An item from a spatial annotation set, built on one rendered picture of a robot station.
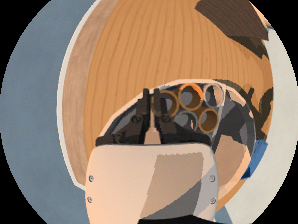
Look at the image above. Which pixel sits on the orange hollow ring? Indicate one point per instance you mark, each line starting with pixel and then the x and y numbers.
pixel 175 102
pixel 197 96

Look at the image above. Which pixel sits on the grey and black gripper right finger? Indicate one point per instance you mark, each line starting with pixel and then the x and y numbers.
pixel 171 131

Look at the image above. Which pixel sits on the blue crate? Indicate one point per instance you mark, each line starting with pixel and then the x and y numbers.
pixel 257 155

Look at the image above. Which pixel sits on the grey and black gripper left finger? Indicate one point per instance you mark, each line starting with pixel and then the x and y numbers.
pixel 139 123

